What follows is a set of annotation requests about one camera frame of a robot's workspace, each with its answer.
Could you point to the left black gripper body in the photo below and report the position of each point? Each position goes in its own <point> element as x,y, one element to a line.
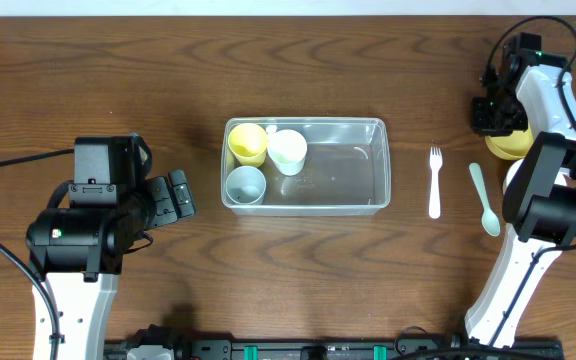
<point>169,198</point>

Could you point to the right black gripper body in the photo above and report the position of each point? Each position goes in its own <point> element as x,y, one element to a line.
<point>491,118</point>

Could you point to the yellow plastic bowl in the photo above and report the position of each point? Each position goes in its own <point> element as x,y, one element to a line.
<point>512,147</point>

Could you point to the white plastic bowl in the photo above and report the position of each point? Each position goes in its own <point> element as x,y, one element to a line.
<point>563,176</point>

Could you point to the white plastic fork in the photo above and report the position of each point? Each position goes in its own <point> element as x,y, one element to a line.
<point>435,163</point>

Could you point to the grey plastic cup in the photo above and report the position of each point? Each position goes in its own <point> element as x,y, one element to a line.
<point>246,185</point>

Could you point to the pale green plastic spoon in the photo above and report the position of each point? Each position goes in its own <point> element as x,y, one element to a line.
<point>489,220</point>

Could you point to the cream plastic cup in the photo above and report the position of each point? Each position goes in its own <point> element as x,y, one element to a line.
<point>287,149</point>

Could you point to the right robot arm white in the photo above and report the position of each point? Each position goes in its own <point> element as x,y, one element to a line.
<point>532,91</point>

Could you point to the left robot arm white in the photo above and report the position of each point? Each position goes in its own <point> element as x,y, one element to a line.
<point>77,254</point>

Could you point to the clear plastic container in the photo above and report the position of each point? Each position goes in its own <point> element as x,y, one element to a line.
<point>347,169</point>

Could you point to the yellow plastic cup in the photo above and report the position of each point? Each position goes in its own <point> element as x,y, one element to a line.
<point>248,142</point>

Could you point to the black mounting rail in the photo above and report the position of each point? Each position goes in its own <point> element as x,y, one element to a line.
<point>407,348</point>

